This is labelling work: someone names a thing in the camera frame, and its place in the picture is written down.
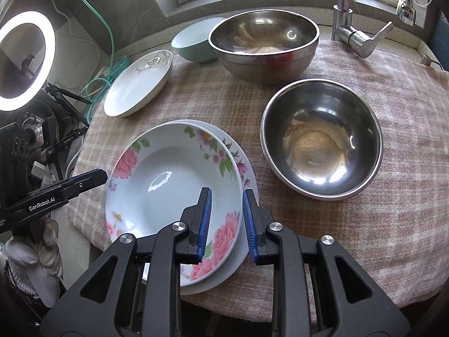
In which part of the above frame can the pink floral plate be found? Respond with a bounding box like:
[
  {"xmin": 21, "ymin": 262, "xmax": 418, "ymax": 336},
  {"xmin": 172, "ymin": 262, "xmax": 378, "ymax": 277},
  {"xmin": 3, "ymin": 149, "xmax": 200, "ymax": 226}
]
[
  {"xmin": 165, "ymin": 119, "xmax": 260, "ymax": 295},
  {"xmin": 105, "ymin": 124, "xmax": 244, "ymax": 288}
]

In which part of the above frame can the black tripod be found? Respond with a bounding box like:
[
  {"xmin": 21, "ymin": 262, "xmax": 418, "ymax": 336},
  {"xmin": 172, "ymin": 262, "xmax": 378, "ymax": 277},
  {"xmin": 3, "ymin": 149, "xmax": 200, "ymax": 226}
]
[{"xmin": 45, "ymin": 82, "xmax": 90, "ymax": 127}]

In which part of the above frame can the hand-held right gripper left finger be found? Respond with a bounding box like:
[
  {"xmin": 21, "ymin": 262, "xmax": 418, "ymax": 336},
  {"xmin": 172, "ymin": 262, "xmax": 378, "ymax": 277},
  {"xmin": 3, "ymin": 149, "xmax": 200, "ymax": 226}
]
[{"xmin": 38, "ymin": 187, "xmax": 213, "ymax": 337}]

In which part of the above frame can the person's left hand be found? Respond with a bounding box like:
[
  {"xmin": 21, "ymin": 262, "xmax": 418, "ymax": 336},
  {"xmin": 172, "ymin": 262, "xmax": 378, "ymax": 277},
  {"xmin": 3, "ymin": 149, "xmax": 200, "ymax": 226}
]
[{"xmin": 0, "ymin": 214, "xmax": 64, "ymax": 308}]

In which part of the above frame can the spare grey gripper device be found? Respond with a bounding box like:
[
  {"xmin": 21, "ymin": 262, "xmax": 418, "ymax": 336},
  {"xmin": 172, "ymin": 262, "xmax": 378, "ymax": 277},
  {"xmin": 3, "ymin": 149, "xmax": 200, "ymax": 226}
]
[{"xmin": 0, "ymin": 112, "xmax": 88, "ymax": 183}]

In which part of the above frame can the chrome faucet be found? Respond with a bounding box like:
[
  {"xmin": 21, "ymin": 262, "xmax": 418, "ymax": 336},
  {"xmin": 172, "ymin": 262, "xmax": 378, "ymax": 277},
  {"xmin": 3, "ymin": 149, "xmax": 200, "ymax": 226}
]
[{"xmin": 331, "ymin": 0, "xmax": 393, "ymax": 59}]

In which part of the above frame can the pink floral plate bottom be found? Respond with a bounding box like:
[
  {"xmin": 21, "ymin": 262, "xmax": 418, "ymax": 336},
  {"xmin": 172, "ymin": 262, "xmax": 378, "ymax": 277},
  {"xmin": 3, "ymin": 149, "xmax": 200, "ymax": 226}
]
[{"xmin": 165, "ymin": 119, "xmax": 260, "ymax": 295}]

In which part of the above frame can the ring light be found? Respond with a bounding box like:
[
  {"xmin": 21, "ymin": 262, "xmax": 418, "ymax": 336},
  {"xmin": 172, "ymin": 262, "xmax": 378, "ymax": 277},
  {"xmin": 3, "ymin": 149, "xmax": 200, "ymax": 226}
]
[{"xmin": 0, "ymin": 10, "xmax": 57, "ymax": 113}]

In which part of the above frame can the teal cable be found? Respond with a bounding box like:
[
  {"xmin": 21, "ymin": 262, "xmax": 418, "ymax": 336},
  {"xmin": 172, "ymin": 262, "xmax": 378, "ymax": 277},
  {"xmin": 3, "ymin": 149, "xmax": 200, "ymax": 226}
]
[{"xmin": 59, "ymin": 0, "xmax": 132, "ymax": 120}]

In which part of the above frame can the pink plaid cloth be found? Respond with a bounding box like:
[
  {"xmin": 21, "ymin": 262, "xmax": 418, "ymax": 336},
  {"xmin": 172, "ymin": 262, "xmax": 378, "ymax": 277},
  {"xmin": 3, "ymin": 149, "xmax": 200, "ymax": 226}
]
[{"xmin": 65, "ymin": 38, "xmax": 449, "ymax": 324}]

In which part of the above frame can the white cable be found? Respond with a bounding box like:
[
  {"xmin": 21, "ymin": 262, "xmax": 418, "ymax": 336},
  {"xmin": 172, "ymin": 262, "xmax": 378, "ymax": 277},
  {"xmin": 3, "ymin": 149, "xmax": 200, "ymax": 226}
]
[{"xmin": 42, "ymin": 0, "xmax": 106, "ymax": 99}]

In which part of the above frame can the large stainless steel bowl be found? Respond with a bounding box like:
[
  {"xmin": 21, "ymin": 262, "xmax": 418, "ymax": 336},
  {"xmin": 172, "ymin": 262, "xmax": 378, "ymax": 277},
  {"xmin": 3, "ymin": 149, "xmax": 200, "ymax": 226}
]
[{"xmin": 208, "ymin": 10, "xmax": 320, "ymax": 85}]

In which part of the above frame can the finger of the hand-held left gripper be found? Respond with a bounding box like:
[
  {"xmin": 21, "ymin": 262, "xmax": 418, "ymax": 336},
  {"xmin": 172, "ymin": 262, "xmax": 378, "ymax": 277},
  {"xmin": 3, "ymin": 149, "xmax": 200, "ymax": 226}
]
[{"xmin": 58, "ymin": 169, "xmax": 109, "ymax": 198}]

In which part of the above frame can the small stainless steel bowl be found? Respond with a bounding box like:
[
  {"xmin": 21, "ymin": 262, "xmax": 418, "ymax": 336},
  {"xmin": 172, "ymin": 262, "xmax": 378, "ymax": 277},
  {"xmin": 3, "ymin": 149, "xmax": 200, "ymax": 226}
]
[{"xmin": 260, "ymin": 79, "xmax": 384, "ymax": 201}]

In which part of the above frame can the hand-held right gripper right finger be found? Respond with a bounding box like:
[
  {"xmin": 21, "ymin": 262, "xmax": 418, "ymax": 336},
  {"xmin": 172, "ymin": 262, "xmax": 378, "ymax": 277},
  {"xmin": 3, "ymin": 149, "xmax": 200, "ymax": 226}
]
[{"xmin": 242, "ymin": 189, "xmax": 411, "ymax": 337}]

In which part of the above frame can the white plate with grey leaves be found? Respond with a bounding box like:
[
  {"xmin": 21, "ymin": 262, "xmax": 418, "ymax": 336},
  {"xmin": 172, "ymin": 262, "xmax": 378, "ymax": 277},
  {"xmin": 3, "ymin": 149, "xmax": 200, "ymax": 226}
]
[{"xmin": 104, "ymin": 50, "xmax": 174, "ymax": 118}]

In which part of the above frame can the teal bowl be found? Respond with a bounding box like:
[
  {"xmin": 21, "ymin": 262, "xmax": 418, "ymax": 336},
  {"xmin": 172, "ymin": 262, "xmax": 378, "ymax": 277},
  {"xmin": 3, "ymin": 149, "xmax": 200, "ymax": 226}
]
[{"xmin": 171, "ymin": 17, "xmax": 228, "ymax": 64}]

